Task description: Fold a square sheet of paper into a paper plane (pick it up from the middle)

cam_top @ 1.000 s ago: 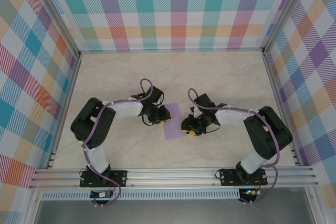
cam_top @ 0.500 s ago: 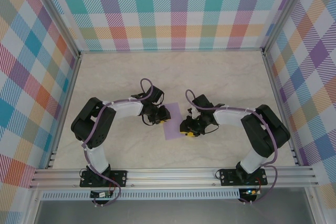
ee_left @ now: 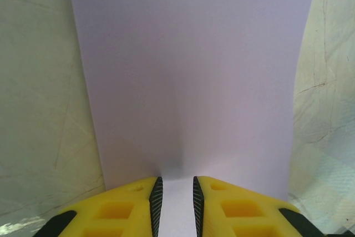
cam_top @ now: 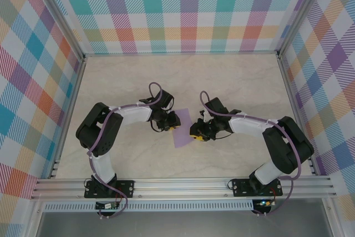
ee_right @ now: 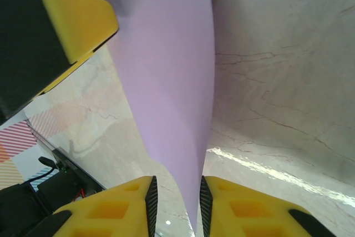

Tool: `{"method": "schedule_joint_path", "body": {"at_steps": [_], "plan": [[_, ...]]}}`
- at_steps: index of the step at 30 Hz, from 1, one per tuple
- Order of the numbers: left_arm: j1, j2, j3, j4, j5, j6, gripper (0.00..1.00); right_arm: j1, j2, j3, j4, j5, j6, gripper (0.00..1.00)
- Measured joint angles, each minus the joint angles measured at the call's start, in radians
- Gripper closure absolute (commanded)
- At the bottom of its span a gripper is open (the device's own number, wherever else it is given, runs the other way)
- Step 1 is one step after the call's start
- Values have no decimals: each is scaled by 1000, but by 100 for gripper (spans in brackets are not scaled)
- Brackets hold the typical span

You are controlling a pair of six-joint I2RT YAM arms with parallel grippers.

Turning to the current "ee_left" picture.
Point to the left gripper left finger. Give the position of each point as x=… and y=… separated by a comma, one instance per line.
x=116, y=214

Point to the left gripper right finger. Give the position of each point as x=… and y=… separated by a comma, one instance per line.
x=241, y=214

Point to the purple paper sheet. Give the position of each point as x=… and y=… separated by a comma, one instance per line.
x=194, y=67

